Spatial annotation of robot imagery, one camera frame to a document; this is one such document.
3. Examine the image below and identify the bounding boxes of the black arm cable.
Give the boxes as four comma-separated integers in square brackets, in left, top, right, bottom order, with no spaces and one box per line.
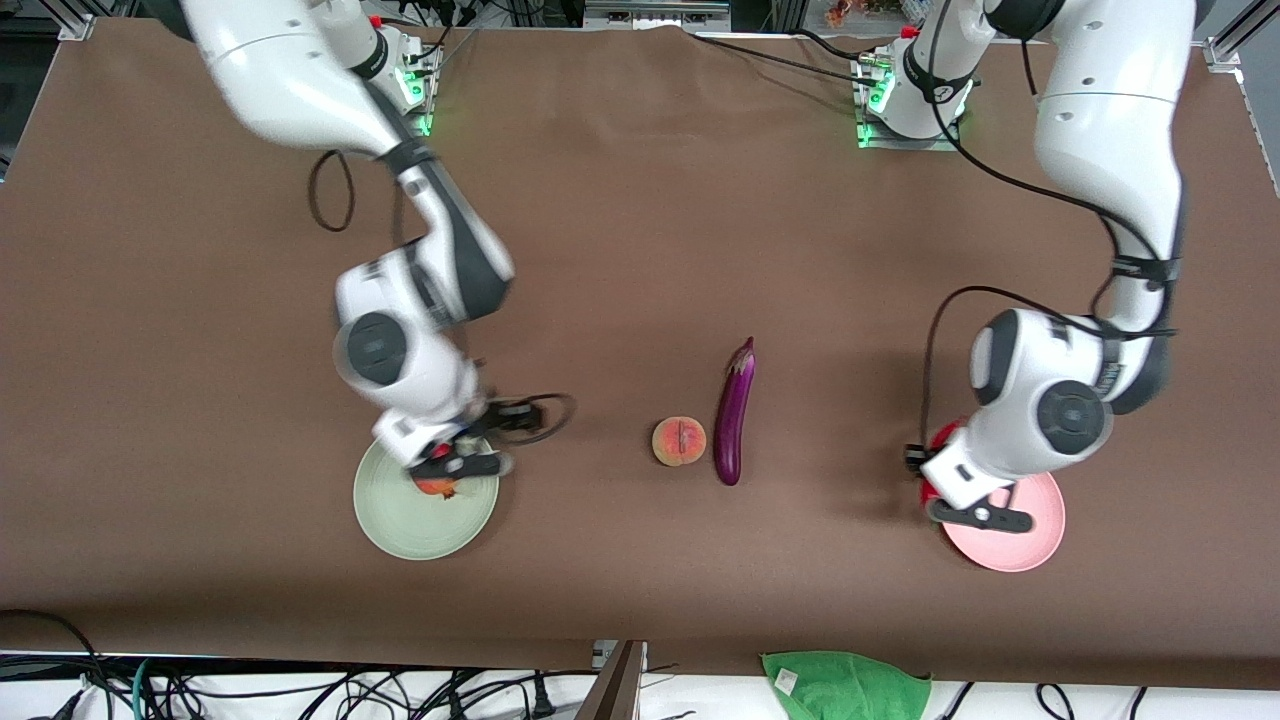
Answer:
[308,150,578,446]
[905,0,1181,471]

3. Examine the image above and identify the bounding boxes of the grey box with ports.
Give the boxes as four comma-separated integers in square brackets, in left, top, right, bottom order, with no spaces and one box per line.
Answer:
[584,0,732,31]

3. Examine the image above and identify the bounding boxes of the thick black arced cable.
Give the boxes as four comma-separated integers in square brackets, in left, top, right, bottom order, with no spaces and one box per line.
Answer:
[0,609,106,720]

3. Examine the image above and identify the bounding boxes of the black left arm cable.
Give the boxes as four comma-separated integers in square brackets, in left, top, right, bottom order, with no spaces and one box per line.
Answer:
[905,0,1181,471]

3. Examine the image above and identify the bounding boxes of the red pomegranate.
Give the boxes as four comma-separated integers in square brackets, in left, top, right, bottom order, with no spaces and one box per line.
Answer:
[413,440,466,500]

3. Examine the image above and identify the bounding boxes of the purple eggplant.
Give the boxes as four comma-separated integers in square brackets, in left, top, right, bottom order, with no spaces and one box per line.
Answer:
[713,337,757,487]

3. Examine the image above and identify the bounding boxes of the green cloth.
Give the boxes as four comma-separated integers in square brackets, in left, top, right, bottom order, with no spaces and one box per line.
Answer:
[762,651,933,720]

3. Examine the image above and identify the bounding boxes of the red chili pepper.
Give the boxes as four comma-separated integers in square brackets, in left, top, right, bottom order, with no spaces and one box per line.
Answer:
[918,420,969,513]

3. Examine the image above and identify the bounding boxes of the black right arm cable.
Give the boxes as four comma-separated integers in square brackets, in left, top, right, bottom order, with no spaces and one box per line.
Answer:
[308,150,578,446]

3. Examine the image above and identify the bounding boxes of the brown table cover sheet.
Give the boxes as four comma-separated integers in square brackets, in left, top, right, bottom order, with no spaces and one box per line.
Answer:
[0,18,1280,691]

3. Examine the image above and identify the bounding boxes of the brown angled board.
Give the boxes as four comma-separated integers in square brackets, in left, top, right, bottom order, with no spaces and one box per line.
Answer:
[575,641,646,720]

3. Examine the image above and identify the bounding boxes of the pink round plate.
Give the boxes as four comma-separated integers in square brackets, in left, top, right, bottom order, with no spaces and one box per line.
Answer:
[940,470,1067,573]

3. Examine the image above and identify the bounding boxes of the pale green round plate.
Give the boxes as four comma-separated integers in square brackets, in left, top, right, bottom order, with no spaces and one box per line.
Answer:
[353,437,500,561]

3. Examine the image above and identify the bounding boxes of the long black tabletop cable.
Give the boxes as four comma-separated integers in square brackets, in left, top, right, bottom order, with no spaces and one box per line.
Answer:
[683,26,883,89]

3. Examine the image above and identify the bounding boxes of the peach fruit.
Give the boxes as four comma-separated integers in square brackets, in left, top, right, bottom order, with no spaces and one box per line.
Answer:
[652,416,708,468]

